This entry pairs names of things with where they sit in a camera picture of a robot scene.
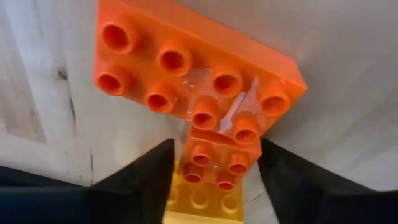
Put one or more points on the large orange toy block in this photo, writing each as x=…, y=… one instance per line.
x=155, y=37

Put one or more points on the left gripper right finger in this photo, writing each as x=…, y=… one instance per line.
x=326, y=202

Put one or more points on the small orange toy block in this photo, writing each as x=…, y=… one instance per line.
x=217, y=149

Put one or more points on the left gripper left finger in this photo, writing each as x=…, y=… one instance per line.
x=109, y=202

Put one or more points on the yellow toy block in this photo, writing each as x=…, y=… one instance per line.
x=202, y=207

